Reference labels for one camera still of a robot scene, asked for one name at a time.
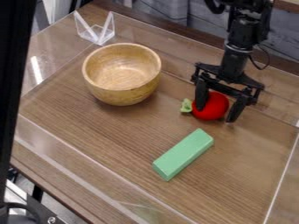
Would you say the clear acrylic tray enclosure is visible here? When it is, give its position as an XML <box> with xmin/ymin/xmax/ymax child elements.
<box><xmin>12</xmin><ymin>16</ymin><xmax>299</xmax><ymax>224</ymax></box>

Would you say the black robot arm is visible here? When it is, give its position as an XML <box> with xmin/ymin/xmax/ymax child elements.
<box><xmin>190</xmin><ymin>0</ymin><xmax>273</xmax><ymax>123</ymax></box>

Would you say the black vertical post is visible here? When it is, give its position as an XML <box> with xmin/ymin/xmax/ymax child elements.
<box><xmin>0</xmin><ymin>0</ymin><xmax>36</xmax><ymax>204</ymax></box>

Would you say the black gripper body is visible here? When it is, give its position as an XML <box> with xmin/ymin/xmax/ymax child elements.
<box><xmin>190</xmin><ymin>63</ymin><xmax>265</xmax><ymax>106</ymax></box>

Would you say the green rectangular block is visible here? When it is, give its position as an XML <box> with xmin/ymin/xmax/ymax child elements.
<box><xmin>152</xmin><ymin>129</ymin><xmax>213</xmax><ymax>181</ymax></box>

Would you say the red plush fruit green leaf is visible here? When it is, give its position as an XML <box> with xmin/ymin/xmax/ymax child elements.
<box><xmin>180</xmin><ymin>92</ymin><xmax>229</xmax><ymax>121</ymax></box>

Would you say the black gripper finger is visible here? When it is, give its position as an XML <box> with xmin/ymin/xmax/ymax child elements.
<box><xmin>225</xmin><ymin>95</ymin><xmax>249</xmax><ymax>123</ymax></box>
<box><xmin>194</xmin><ymin>80</ymin><xmax>209</xmax><ymax>110</ymax></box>

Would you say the clear acrylic corner bracket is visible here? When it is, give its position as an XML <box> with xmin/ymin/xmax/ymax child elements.
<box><xmin>73</xmin><ymin>10</ymin><xmax>116</xmax><ymax>46</ymax></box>

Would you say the black metal base bracket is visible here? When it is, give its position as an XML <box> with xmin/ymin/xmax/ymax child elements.
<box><xmin>24</xmin><ymin>195</ymin><xmax>68</xmax><ymax>224</ymax></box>

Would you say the wooden bowl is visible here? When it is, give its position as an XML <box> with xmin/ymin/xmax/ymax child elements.
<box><xmin>81</xmin><ymin>43</ymin><xmax>161</xmax><ymax>106</ymax></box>

